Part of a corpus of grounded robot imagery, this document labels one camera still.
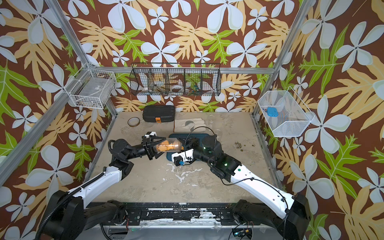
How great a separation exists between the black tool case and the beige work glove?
0.07 m

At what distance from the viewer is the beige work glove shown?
111cm

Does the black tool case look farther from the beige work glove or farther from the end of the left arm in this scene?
the end of the left arm

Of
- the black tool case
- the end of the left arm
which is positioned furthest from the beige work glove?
the end of the left arm

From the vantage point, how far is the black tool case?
1.13 meters
